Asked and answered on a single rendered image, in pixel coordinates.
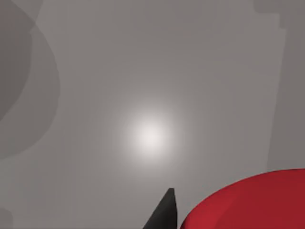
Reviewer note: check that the red round object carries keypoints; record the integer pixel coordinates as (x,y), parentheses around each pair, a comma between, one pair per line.
(250,202)

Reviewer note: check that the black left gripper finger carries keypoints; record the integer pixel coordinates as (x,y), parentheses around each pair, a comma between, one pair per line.
(166,214)

